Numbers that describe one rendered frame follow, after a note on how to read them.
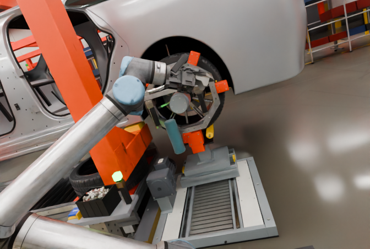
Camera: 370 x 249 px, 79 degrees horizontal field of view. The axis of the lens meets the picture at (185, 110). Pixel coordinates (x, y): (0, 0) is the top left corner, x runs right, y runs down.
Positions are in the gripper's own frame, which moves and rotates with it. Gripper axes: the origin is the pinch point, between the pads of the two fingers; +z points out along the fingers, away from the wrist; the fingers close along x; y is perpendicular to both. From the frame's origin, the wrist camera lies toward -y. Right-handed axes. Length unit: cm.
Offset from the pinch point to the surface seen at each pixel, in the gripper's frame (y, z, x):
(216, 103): -20, 32, -63
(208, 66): -46, 24, -56
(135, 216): 58, -15, -108
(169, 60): -51, -4, -64
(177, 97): -18, 1, -59
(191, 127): -6, 20, -82
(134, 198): 46, -20, -75
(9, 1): -229, -214, -243
